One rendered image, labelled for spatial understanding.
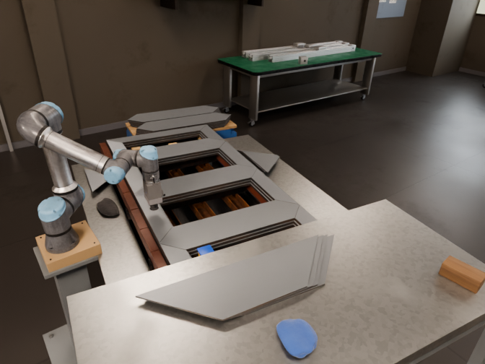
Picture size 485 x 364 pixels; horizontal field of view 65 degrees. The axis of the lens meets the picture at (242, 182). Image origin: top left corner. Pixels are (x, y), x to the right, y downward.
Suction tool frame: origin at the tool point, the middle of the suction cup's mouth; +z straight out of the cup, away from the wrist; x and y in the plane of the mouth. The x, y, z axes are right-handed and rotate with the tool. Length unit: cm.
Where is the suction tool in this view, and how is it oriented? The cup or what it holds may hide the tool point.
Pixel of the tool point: (154, 208)
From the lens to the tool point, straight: 190.0
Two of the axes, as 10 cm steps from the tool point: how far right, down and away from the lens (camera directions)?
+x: -8.8, 2.1, -4.2
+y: -4.7, -4.5, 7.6
